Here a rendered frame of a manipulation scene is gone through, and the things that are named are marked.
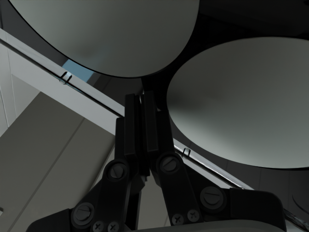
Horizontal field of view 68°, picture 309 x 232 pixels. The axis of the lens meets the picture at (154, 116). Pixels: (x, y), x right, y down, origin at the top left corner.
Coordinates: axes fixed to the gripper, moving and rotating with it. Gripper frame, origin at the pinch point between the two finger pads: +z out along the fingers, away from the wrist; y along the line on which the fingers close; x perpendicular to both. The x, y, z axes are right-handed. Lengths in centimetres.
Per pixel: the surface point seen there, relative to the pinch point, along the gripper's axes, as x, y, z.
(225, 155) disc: -4.5, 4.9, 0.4
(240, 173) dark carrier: -6.8, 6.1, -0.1
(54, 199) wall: -105, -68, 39
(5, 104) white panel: -15.8, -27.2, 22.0
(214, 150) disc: -4.0, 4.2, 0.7
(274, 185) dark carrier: -7.3, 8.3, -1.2
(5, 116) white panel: -20.0, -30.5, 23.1
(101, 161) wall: -113, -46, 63
